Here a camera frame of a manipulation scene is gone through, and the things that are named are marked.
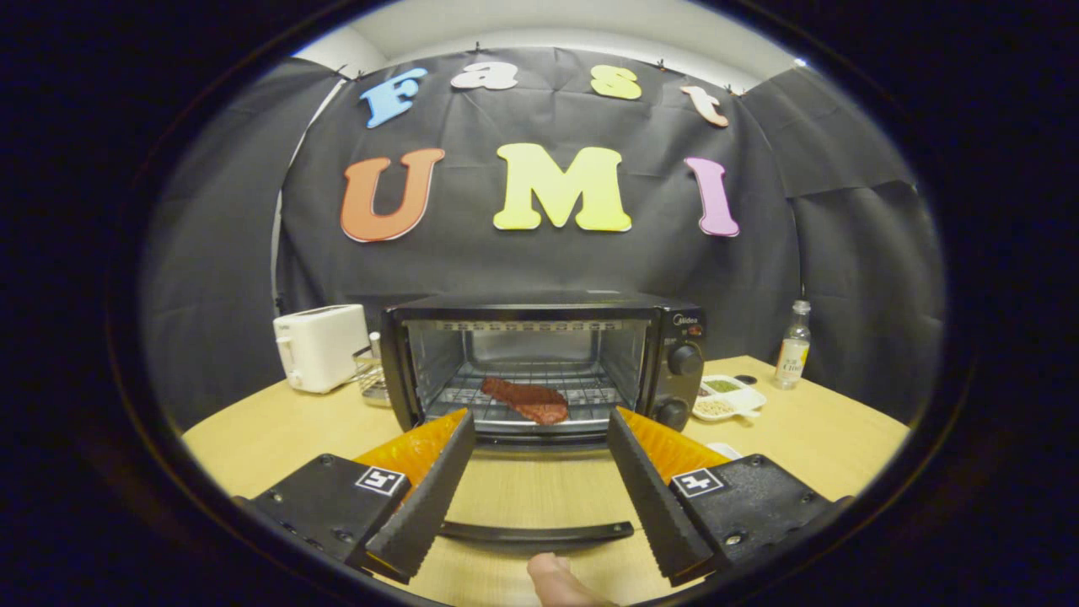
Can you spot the brown meat steak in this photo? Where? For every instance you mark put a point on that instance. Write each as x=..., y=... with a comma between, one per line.
x=531, y=400

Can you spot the white rectangular tray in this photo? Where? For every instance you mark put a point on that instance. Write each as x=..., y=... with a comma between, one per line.
x=725, y=449

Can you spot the white bread toaster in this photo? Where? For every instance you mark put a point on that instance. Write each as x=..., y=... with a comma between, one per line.
x=324, y=346

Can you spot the white divided plate with grains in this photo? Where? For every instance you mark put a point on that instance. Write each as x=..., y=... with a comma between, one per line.
x=738, y=400

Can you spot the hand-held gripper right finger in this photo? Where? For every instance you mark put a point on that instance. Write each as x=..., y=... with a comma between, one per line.
x=657, y=506

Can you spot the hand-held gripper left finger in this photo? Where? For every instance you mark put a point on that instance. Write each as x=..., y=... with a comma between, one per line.
x=426, y=506

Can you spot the black toaster oven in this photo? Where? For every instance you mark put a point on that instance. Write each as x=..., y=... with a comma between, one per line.
x=674, y=324

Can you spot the clear glass bottle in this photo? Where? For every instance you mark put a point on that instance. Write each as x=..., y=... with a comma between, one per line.
x=792, y=354

